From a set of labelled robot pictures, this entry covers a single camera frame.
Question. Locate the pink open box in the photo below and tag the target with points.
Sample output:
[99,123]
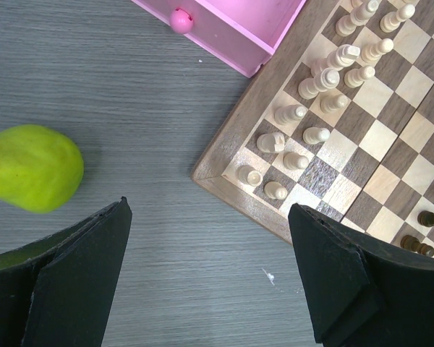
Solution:
[243,34]

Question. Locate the white pawn upper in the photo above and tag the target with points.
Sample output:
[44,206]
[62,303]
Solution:
[373,51]

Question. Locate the white knight near corner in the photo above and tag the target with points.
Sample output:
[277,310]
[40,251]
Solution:
[271,142]

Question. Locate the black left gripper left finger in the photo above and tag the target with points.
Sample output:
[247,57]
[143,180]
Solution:
[58,290]

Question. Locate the white pawn near corner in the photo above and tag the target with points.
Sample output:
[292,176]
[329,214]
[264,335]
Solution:
[275,190]

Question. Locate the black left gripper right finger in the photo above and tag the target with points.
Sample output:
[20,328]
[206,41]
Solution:
[361,291]

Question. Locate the green pear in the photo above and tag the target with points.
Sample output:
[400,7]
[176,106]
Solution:
[40,168]

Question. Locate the wooden chessboard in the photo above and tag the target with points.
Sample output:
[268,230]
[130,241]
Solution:
[371,148]

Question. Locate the white queen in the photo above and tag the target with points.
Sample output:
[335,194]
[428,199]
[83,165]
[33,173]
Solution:
[327,79]

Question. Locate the white king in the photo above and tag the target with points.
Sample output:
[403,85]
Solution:
[344,56]

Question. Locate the white bishop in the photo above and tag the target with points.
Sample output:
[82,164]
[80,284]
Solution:
[291,113]

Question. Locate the white pawn middle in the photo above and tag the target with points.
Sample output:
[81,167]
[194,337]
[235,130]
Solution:
[355,77]

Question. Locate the dark chess piece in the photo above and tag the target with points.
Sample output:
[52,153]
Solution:
[426,218]

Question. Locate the white rook near corner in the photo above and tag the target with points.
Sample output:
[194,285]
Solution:
[249,176]

